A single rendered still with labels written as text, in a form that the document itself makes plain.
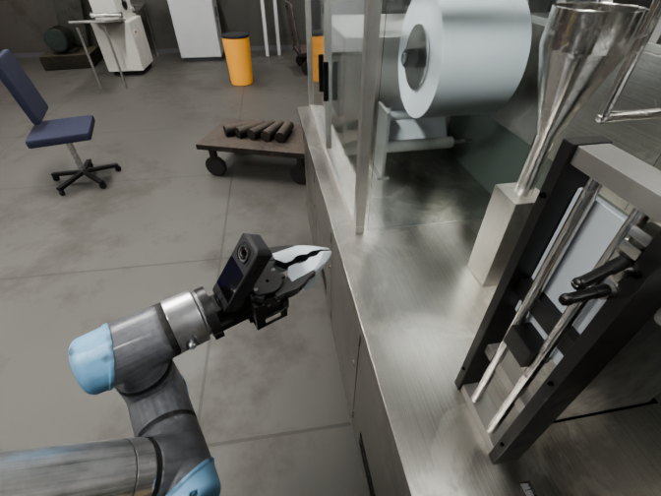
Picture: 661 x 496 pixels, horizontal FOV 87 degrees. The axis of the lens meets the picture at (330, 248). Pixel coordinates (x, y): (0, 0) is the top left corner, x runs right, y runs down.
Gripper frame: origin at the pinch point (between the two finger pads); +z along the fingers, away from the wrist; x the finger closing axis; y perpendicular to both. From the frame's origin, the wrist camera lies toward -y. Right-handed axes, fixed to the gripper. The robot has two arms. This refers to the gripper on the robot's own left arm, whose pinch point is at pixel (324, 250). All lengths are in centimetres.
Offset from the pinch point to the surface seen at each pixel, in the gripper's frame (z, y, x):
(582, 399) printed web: 32, 20, 39
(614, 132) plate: 76, -5, 6
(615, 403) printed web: 41, 25, 44
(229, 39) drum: 179, 130, -502
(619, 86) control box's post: 40.1, -24.0, 12.0
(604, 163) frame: 18.4, -23.3, 21.3
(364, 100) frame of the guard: 33.9, -3.8, -34.2
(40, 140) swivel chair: -62, 116, -291
